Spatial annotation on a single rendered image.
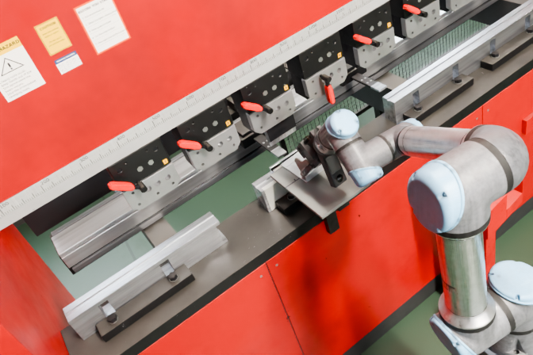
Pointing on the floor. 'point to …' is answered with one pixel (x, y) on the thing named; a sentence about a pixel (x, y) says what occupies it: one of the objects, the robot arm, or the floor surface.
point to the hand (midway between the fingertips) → (312, 169)
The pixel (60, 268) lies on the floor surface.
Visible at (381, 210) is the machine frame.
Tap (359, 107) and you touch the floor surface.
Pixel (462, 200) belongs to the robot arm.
